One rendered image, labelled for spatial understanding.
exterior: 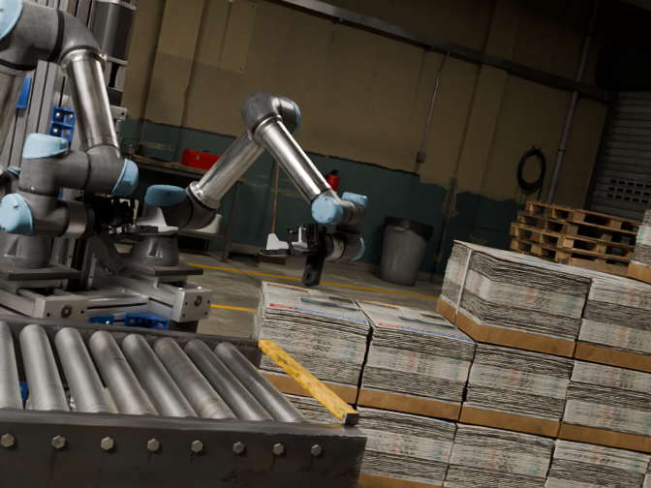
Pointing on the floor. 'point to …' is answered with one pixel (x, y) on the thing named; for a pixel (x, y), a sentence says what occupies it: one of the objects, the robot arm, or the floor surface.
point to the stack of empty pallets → (572, 234)
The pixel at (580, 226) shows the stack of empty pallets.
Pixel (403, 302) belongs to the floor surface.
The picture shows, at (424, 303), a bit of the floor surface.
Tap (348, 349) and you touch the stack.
